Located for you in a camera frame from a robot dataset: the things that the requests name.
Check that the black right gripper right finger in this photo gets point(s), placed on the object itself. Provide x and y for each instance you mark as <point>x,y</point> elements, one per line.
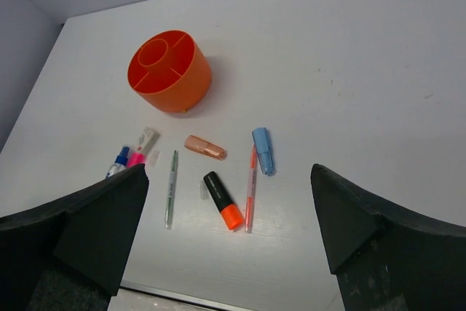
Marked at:
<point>385,256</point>

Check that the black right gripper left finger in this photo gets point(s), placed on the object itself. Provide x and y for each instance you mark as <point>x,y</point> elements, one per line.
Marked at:
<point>71,253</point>

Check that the green thin pen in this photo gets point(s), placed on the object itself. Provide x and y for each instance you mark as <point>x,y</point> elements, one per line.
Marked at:
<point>171,191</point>

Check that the orange thin pen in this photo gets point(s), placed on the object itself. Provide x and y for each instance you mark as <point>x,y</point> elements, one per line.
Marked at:
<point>251,191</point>

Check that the blue white glue bottle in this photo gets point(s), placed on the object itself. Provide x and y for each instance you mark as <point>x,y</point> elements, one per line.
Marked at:
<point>120,162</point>

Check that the black pink highlighter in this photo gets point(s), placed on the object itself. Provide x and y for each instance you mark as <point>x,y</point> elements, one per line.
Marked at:
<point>145,144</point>

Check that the black orange highlighter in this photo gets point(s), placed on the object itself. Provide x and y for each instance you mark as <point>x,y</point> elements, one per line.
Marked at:
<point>226,206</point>

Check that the orange round desk organizer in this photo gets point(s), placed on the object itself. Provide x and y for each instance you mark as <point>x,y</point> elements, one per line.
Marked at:
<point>170,72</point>

